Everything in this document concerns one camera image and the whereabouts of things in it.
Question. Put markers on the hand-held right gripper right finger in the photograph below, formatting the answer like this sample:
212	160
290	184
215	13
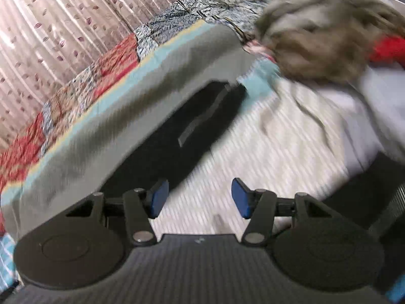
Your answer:
240	198

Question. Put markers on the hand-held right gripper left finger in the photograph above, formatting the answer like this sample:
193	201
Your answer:
159	197

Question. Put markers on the black pants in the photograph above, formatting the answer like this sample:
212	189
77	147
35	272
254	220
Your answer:
158	158

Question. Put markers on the striped patterned bedspread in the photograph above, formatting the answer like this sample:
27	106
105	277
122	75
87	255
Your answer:
95	133

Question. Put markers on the patchwork floral quilt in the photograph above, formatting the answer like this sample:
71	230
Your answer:
117	60

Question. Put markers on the pale grey cloth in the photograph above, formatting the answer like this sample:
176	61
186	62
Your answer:
376	107

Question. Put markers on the teal white patterned cloth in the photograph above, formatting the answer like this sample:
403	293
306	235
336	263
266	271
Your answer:
7	259

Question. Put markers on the pile of olive clothes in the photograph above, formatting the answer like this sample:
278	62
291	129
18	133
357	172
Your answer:
316	38

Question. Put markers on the leaf print curtain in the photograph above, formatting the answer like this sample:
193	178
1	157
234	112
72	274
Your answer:
47	38

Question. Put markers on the red cloth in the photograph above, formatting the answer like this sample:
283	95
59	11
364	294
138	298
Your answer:
387	50

